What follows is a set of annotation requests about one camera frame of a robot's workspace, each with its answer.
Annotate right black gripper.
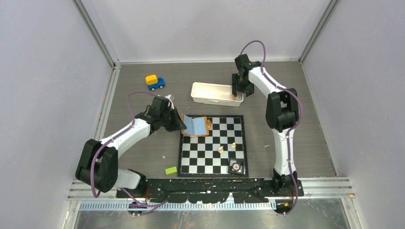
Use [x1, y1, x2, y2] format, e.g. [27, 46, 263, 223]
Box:
[232, 73, 255, 97]

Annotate green rectangular block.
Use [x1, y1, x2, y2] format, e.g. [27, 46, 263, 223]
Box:
[165, 167, 178, 175]

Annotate white rectangular plastic tray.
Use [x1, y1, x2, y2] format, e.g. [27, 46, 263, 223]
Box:
[191, 82, 244, 107]

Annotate blue yellow toy car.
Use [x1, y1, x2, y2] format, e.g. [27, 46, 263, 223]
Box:
[145, 74, 166, 91]

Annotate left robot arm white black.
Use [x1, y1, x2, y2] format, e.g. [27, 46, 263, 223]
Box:
[75, 94, 186, 198]

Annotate black white chessboard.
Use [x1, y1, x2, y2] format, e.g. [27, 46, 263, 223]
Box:
[177, 115, 249, 178]

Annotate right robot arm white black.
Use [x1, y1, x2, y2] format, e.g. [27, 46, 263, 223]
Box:
[231, 54, 299, 196]

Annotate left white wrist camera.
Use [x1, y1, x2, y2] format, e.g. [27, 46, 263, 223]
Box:
[165, 94, 175, 110]

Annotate credit cards stack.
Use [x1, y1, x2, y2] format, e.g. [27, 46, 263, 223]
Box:
[233, 92, 244, 102]

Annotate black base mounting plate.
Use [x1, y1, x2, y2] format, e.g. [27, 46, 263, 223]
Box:
[116, 178, 295, 204]

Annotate small black framed round object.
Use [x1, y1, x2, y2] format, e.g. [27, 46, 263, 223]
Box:
[228, 158, 245, 176]

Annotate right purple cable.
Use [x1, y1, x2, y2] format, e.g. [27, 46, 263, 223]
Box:
[240, 40, 304, 216]

